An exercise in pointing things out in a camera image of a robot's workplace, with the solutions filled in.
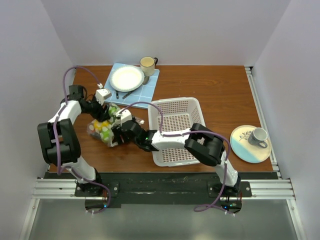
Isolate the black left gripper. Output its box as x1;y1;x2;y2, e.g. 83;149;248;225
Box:
82;93;111;122

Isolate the clear polka dot zip bag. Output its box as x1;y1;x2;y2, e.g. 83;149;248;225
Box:
86;102;145;148

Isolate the green fake apple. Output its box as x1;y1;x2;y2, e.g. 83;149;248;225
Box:
108;105;121;117

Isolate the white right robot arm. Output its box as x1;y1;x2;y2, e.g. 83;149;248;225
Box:
111;118;241;197

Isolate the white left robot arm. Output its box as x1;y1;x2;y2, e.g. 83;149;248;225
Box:
37;84;112;196

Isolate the yellow fake pepper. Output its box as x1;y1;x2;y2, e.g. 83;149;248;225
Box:
93;120;110;132

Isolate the dark green fake vegetable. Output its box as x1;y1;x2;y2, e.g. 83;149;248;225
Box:
99;127;111;142

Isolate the blue checked placemat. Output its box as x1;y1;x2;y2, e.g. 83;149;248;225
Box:
104;63;160;106

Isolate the white round plate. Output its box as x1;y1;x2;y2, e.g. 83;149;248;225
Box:
109;65;145;92

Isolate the white plastic basket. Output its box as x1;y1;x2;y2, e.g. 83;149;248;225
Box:
148;97;206;167

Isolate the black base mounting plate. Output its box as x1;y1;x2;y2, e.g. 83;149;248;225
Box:
75;172;252;211

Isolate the beige mug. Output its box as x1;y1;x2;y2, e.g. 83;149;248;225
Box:
139;56;158;77

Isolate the blue beige saucer plate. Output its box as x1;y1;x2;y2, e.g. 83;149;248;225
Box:
230;125;272;164

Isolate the grey teacup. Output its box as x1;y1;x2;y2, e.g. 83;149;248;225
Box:
247;127;268;149

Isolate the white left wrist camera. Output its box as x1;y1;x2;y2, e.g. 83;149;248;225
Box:
95;88;112;105

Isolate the black handled spoon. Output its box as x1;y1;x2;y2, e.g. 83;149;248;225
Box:
122;76;150;100

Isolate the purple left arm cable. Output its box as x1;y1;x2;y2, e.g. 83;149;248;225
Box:
56;66;112;215

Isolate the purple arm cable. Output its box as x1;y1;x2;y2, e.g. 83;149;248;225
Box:
56;66;112;215
117;101;231;213

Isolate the aluminium frame rail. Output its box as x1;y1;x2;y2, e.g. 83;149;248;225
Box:
31;179;295;200

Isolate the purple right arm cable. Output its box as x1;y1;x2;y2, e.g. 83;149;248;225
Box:
117;101;231;213

